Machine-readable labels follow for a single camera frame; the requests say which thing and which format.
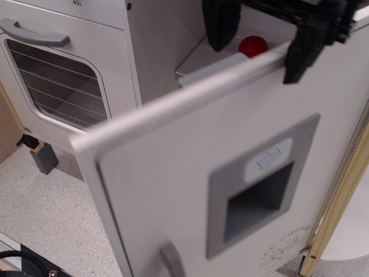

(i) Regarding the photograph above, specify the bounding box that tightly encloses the wooden side post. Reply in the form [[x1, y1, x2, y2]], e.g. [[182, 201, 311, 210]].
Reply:
[[299, 106, 368, 276]]

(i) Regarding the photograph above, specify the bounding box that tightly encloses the black cable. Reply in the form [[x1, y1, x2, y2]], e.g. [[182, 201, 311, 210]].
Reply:
[[0, 249, 44, 277]]

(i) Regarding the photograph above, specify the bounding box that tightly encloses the white oven door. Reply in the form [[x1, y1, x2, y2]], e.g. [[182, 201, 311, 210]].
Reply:
[[1, 15, 140, 151]]

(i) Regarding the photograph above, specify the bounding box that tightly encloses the white toy fridge door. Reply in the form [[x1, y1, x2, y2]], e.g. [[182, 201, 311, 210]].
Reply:
[[70, 18, 368, 276]]

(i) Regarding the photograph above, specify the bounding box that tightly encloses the grey ice dispenser panel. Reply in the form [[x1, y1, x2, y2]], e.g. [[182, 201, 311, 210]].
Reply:
[[206, 113, 321, 259]]

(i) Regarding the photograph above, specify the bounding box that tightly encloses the white toy kitchen cabinet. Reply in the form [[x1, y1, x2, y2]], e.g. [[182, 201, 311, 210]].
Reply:
[[0, 0, 369, 156]]

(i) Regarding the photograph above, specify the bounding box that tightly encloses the aluminium rail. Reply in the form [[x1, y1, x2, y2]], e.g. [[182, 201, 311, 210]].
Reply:
[[1, 232, 21, 269]]

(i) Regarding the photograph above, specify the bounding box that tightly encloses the red ball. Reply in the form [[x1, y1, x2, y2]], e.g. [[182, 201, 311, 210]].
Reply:
[[238, 36, 269, 58]]

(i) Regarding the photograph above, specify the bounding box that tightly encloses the grey fridge door handle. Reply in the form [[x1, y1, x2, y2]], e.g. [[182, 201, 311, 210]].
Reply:
[[160, 241, 186, 277]]

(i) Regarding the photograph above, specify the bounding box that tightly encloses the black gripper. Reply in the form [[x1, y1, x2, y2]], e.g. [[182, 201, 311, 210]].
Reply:
[[240, 1, 360, 84]]

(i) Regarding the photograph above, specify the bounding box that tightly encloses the grey cabinet leg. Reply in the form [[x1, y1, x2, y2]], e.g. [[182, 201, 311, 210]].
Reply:
[[30, 144, 59, 175]]

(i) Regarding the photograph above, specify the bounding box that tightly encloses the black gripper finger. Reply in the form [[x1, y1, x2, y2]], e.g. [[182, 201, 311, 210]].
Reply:
[[202, 0, 241, 52]]

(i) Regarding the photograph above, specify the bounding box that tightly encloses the white fridge shelf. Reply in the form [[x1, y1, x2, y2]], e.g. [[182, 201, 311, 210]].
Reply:
[[175, 28, 292, 77]]

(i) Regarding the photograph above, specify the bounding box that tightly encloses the grey oven handle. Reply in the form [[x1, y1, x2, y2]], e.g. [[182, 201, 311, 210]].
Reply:
[[1, 18, 70, 47]]

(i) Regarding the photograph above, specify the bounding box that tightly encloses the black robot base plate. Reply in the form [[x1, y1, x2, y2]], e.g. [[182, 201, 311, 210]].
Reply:
[[20, 244, 71, 277]]

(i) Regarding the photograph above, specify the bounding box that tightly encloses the black clamp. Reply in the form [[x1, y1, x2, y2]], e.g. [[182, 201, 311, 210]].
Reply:
[[22, 134, 39, 149]]

